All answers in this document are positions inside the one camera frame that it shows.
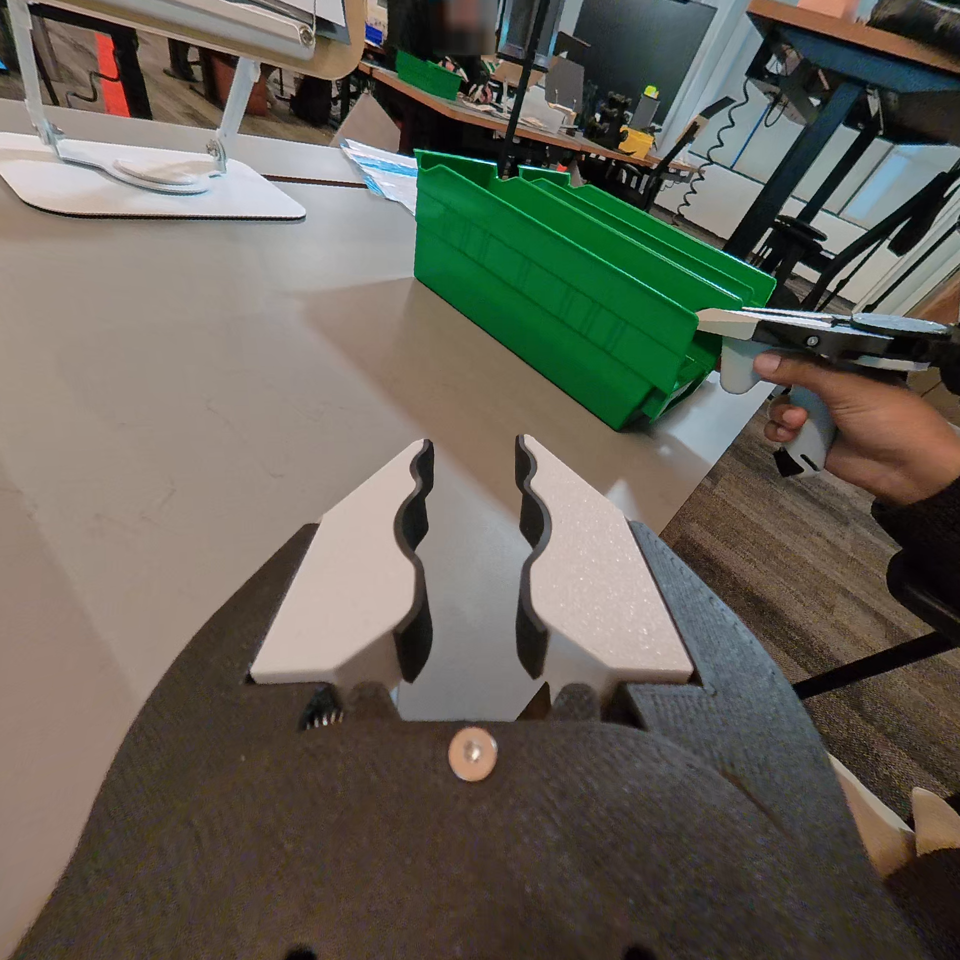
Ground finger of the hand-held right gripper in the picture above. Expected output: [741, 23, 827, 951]
[695, 304, 835, 343]

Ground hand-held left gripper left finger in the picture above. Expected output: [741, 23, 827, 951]
[248, 438, 436, 690]

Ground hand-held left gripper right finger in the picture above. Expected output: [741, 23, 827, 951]
[513, 433, 696, 690]

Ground person's right forearm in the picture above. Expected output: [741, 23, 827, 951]
[870, 474, 960, 556]

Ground person's right hand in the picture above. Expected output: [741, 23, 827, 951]
[752, 351, 960, 507]

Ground black stool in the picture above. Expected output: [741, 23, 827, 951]
[768, 213, 830, 271]

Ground large black monitor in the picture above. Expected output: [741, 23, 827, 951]
[573, 0, 719, 106]

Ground wooden workbench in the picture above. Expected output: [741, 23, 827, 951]
[360, 60, 702, 175]

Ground blue white paper sheets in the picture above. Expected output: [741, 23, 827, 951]
[341, 138, 421, 216]

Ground grey cardboard panel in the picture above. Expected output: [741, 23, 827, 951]
[330, 93, 402, 151]

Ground wooden board document stand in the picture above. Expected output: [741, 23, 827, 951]
[0, 0, 363, 224]

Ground black frame standing desk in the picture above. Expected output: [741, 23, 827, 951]
[723, 0, 960, 264]

